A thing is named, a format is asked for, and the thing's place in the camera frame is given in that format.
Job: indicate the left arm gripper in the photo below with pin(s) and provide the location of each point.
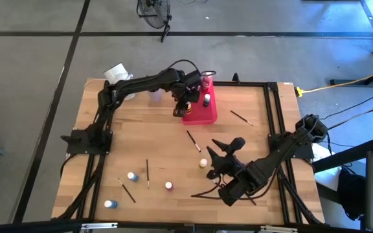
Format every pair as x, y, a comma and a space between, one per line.
188, 87

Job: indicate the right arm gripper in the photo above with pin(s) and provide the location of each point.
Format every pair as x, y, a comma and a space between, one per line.
228, 161

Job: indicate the large red paint bottle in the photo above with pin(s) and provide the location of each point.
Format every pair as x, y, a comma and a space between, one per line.
207, 84

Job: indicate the small yellow labelled paint bottle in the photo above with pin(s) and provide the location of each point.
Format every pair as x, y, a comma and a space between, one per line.
189, 109

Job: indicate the small green paint bottle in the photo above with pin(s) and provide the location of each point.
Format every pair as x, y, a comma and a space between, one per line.
206, 101

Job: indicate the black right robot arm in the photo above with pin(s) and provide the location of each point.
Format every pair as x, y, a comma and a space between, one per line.
277, 155

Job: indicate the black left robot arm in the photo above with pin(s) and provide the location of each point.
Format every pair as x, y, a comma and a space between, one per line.
141, 83

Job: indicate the small magenta paint bottle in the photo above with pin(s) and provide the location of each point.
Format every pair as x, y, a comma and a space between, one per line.
168, 185

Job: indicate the small blue paint bottle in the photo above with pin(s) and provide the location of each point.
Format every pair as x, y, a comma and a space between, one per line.
133, 177
111, 204

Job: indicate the small yellow black-taped bottle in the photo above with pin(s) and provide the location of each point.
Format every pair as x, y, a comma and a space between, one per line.
203, 162

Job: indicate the pink plastic tray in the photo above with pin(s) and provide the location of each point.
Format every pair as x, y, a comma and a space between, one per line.
202, 115

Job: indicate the lavender plastic cup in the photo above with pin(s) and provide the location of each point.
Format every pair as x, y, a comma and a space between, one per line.
154, 96

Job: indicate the black floor fan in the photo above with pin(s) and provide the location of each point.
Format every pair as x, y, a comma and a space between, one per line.
154, 13

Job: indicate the black bag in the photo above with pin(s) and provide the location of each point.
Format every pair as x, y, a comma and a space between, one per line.
351, 194

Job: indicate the black clamp bracket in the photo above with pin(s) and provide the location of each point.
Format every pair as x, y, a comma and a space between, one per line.
236, 77

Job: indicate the black aluminium table frame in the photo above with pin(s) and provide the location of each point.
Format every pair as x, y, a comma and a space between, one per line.
248, 83

